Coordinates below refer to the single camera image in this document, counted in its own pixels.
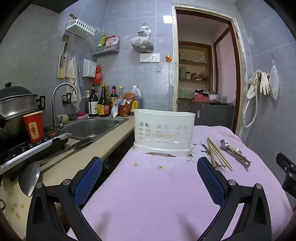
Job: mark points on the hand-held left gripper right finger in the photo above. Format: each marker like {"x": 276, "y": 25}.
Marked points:
{"x": 209, "y": 180}

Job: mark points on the cooking oil jug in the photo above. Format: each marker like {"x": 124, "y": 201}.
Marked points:
{"x": 136, "y": 95}

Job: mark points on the dark bottle red cap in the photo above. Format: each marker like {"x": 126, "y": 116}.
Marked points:
{"x": 113, "y": 96}

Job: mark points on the small metal spoon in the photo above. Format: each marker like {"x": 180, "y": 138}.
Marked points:
{"x": 238, "y": 150}

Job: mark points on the grey cabinet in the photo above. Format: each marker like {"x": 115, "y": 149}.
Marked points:
{"x": 212, "y": 114}

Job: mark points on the wooden cutting board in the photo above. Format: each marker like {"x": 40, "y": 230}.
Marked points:
{"x": 62, "y": 67}

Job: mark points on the grey wall shelf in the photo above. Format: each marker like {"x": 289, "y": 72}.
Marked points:
{"x": 105, "y": 49}

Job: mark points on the pink cloth on cabinet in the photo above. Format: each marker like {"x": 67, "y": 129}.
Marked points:
{"x": 200, "y": 97}

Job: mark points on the cream rubber gloves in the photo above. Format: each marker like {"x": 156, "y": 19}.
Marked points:
{"x": 263, "y": 83}

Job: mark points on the white and blue plastic bag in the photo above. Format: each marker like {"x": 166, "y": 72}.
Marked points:
{"x": 116, "y": 107}

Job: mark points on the clear bottle yellow cap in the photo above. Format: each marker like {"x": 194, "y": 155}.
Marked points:
{"x": 120, "y": 91}

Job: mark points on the black induction cooker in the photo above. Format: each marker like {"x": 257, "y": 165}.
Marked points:
{"x": 25, "y": 148}

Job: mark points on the wooden shelf unit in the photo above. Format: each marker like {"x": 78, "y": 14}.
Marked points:
{"x": 194, "y": 80}

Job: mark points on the small white wall basket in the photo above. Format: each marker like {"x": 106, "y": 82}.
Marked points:
{"x": 89, "y": 68}

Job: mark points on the black wall socket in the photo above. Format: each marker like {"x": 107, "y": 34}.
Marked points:
{"x": 66, "y": 98}
{"x": 41, "y": 102}

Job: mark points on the beige hanging towel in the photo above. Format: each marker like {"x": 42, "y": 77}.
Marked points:
{"x": 72, "y": 71}

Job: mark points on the steel wool scrubber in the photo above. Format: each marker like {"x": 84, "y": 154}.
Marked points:
{"x": 72, "y": 117}

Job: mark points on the red snack packet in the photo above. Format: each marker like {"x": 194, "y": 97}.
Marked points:
{"x": 112, "y": 40}

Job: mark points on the bag of chili powder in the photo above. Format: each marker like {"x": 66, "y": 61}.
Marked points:
{"x": 126, "y": 105}

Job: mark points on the orange wall hook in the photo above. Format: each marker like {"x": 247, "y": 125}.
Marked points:
{"x": 168, "y": 58}

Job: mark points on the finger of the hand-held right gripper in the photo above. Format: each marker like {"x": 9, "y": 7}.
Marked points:
{"x": 285, "y": 163}

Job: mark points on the red paper cup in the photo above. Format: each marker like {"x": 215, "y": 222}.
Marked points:
{"x": 34, "y": 127}

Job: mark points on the pink scrub brush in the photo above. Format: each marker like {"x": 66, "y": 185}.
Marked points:
{"x": 82, "y": 115}

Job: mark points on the large white wall basket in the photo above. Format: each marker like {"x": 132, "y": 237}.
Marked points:
{"x": 79, "y": 27}

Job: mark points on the green snack packet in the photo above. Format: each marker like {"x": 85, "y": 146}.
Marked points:
{"x": 101, "y": 41}

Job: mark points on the metal fork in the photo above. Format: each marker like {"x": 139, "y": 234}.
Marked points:
{"x": 221, "y": 168}

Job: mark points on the pink table cloth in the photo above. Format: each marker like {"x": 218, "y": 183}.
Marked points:
{"x": 150, "y": 197}

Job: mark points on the beige loofah sponge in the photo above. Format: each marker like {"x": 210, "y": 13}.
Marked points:
{"x": 62, "y": 118}

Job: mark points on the clear bag of dried goods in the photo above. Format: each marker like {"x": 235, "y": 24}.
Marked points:
{"x": 143, "y": 42}

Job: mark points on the white plastic utensil holder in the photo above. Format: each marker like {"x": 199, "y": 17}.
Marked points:
{"x": 161, "y": 129}

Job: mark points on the wooden door frame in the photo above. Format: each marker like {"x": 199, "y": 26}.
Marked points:
{"x": 240, "y": 69}

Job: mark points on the white mesh bag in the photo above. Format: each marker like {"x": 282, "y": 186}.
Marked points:
{"x": 274, "y": 81}

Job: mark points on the pump soap bottle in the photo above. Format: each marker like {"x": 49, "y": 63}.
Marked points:
{"x": 86, "y": 104}

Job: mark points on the stainless steel sink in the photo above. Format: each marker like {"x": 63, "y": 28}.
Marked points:
{"x": 92, "y": 126}

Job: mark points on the red plastic bag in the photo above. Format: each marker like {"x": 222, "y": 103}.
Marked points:
{"x": 97, "y": 76}

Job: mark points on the metal steamer pot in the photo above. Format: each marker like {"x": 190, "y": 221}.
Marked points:
{"x": 16, "y": 109}

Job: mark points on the curved metal faucet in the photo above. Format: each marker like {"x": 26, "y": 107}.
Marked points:
{"x": 60, "y": 86}

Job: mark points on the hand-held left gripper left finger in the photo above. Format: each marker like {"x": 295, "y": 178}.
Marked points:
{"x": 91, "y": 183}

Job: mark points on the small metal pot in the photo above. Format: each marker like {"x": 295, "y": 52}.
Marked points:
{"x": 214, "y": 97}

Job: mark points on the large metal spoon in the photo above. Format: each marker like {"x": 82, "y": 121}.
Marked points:
{"x": 223, "y": 143}

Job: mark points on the white wall socket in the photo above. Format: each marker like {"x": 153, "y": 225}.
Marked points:
{"x": 154, "y": 58}

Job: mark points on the dark bottle white label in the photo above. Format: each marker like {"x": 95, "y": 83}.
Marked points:
{"x": 93, "y": 104}

